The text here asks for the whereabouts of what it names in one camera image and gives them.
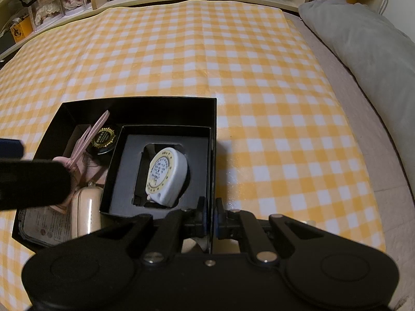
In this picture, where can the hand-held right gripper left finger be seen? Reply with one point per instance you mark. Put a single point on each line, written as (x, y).
(203, 215)

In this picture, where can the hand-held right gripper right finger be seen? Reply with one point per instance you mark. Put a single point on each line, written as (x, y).
(218, 218)

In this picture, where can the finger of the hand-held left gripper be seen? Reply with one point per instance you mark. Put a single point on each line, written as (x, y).
(9, 149)
(32, 181)

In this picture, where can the white tape measure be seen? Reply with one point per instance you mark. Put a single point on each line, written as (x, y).
(167, 175)

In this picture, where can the beige earbuds case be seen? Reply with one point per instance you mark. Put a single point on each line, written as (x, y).
(86, 210)

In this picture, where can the pink scissors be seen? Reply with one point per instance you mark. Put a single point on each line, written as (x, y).
(89, 136)

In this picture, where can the black round jar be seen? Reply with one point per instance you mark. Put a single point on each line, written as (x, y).
(103, 140)

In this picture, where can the small black box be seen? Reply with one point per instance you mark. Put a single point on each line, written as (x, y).
(129, 149)

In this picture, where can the large black box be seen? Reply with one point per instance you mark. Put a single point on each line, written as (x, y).
(146, 110)

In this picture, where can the yellow printed box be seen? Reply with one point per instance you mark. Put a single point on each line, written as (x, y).
(21, 29)

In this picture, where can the yellow checkered cloth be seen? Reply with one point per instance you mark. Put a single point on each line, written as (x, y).
(227, 55)

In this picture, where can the grey pillow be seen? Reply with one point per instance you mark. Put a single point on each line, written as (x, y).
(356, 39)

